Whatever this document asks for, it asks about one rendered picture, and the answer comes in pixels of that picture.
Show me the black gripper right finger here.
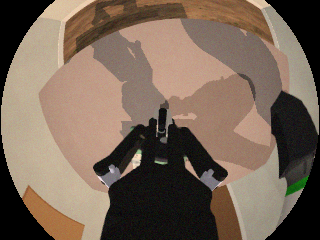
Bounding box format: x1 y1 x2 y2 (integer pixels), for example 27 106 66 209
166 109 228 195

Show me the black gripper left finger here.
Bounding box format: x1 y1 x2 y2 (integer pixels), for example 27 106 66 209
93 108 159 193

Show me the green clamp slide with handwheel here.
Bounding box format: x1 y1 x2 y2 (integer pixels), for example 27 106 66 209
132 108 187 169

